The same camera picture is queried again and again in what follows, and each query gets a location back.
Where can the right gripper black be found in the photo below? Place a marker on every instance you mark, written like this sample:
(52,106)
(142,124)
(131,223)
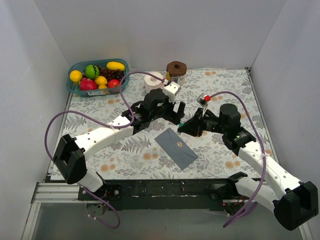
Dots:
(197,124)

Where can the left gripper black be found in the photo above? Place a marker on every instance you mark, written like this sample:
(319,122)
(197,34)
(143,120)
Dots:
(173,113)

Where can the grey envelope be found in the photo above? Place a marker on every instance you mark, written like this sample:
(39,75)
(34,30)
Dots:
(181,154)

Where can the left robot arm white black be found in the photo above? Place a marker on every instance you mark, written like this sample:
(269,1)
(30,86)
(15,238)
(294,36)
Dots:
(72,152)

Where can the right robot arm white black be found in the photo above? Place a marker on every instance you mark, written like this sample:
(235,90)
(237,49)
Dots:
(292,201)

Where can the white toilet paper roll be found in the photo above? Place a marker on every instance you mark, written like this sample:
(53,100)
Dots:
(152,83)

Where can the brown toilet paper roll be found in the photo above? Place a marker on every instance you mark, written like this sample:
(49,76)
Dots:
(176,72)

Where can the red apple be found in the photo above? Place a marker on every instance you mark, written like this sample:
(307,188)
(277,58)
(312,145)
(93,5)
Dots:
(113,83)

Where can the dark purple grapes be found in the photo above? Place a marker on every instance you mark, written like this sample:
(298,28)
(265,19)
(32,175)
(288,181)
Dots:
(110,74)

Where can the yellow mango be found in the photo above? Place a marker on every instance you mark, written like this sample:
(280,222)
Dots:
(115,66)

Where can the small yellow fruit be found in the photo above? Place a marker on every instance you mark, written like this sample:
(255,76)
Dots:
(102,86)

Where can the yellow lemon centre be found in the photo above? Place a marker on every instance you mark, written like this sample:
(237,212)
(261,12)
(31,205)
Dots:
(101,80)

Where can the yellow lemon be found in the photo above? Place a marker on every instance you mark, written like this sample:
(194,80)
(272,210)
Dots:
(76,76)
(101,80)

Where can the teal plastic fruit basket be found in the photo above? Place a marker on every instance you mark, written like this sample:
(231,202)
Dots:
(73,88)

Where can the green watermelon ball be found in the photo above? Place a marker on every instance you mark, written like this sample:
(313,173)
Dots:
(92,72)

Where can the pink dragon fruit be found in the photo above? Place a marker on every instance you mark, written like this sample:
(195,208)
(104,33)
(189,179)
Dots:
(87,84)

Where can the yellow lemon left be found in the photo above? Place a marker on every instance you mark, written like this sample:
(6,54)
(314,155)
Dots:
(76,76)

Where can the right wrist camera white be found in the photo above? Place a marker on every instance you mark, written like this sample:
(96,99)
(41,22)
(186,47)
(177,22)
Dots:
(203,100)

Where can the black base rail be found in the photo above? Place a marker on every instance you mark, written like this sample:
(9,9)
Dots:
(162,194)

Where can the aluminium frame rail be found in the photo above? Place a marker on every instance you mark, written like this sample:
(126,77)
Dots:
(56,213)

